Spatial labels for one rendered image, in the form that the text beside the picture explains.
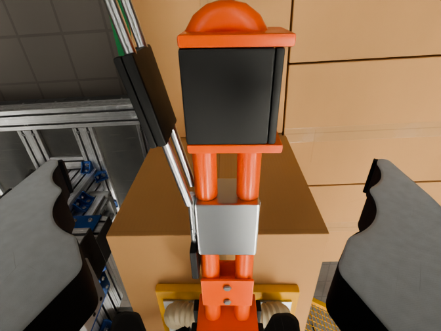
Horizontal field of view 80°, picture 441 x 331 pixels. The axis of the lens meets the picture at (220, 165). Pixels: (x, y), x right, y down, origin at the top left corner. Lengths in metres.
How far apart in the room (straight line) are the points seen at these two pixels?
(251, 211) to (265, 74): 0.13
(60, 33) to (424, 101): 1.39
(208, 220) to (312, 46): 0.60
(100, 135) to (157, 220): 0.83
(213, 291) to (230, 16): 0.29
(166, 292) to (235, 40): 0.51
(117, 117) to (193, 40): 1.05
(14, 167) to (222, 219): 1.44
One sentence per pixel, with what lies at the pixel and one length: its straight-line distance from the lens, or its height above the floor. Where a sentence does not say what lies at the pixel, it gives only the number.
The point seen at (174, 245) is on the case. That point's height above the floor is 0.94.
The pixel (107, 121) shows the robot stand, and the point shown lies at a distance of 1.26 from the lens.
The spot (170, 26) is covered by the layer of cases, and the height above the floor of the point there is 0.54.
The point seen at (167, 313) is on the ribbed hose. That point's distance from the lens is 0.56.
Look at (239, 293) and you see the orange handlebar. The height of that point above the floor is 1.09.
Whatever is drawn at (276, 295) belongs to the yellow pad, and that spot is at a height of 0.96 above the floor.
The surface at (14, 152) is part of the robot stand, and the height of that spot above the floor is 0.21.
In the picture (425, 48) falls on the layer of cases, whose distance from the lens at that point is 0.90.
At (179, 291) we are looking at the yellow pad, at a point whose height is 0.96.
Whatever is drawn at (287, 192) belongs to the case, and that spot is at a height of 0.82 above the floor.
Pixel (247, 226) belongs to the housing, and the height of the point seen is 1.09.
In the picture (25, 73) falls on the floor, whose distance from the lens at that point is 1.61.
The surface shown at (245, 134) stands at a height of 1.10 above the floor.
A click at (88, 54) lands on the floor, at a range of 1.43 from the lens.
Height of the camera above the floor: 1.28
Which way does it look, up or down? 58 degrees down
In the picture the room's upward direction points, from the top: 178 degrees counter-clockwise
